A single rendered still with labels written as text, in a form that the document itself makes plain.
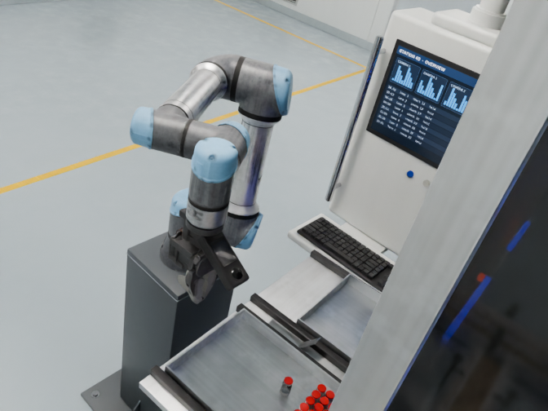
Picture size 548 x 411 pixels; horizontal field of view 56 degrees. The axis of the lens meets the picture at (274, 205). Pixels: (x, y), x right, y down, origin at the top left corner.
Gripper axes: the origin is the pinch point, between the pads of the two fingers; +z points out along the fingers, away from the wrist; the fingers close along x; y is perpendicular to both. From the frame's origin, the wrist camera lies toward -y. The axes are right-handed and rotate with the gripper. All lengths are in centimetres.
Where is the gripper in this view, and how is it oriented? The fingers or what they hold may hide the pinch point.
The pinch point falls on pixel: (201, 300)
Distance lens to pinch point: 108.1
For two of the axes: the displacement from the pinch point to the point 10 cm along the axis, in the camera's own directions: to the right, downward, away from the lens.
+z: -2.0, 8.0, 5.7
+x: -6.2, 3.5, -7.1
